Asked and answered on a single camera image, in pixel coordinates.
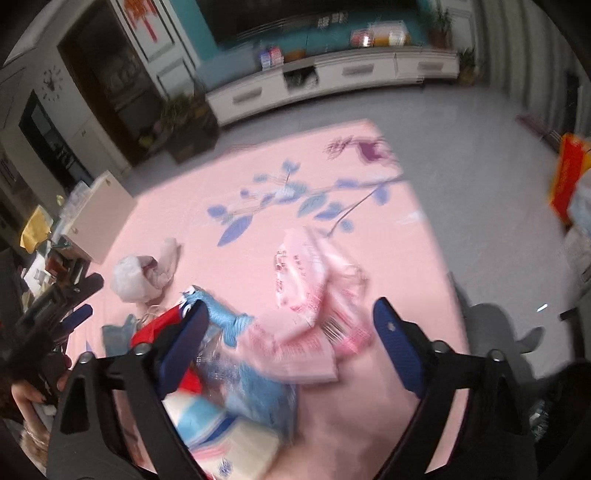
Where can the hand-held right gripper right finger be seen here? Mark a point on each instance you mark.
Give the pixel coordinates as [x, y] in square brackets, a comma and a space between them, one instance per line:
[397, 346]

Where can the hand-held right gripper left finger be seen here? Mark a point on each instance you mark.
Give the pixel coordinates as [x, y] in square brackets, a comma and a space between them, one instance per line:
[184, 341]

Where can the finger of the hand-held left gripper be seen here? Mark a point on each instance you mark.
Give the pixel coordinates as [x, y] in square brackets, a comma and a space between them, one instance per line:
[69, 293]
[79, 317]

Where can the red snack packet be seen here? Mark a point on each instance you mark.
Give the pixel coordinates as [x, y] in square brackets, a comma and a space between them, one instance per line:
[152, 330]

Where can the pink tissue packet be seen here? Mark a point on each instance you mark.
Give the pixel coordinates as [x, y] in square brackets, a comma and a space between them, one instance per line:
[304, 286]

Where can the white and blue medicine box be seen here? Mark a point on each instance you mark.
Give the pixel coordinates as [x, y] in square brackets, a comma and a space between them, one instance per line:
[231, 443]

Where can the person's left hand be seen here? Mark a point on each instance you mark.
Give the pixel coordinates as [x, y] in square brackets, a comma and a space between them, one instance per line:
[27, 394]

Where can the small teal wrapper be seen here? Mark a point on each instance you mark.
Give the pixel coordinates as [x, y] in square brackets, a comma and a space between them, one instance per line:
[115, 334]

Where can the crumpled white plastic bag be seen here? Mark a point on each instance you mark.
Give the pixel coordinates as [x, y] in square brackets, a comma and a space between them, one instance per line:
[134, 277]

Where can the yellow paper bag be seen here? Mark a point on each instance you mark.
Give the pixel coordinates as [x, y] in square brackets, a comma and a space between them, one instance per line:
[32, 230]

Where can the white wooden box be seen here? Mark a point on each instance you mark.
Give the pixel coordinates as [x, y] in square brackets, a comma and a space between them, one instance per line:
[101, 217]

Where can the clear plastic container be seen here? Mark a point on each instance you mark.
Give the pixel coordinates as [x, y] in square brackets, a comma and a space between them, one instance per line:
[74, 203]

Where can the pink floral tablecloth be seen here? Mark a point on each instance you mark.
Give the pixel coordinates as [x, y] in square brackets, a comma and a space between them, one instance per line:
[231, 184]

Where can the large potted plant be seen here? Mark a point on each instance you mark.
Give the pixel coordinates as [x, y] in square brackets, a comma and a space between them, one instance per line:
[184, 120]

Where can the dark glass display cabinet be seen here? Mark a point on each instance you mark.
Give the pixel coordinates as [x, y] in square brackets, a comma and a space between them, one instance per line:
[106, 78]

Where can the orange red box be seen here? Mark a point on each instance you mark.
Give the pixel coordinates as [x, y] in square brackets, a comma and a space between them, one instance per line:
[570, 180]

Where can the white television cabinet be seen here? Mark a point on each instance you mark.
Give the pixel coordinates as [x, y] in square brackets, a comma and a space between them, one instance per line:
[332, 78]

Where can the small potted plant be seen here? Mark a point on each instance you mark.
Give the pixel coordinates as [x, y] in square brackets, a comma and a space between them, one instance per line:
[441, 25]
[467, 67]

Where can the small colourful boxes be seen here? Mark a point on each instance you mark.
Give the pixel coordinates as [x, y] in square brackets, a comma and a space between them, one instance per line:
[270, 57]

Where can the pink snack boxes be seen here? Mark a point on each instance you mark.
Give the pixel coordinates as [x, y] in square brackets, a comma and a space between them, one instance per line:
[378, 34]

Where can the black television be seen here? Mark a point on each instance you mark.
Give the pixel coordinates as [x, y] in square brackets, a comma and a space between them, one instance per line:
[300, 14]

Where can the black wall clock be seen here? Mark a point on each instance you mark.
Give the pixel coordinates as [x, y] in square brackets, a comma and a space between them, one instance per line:
[53, 83]

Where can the red wall decoration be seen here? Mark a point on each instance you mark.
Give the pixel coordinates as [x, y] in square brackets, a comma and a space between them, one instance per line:
[143, 18]

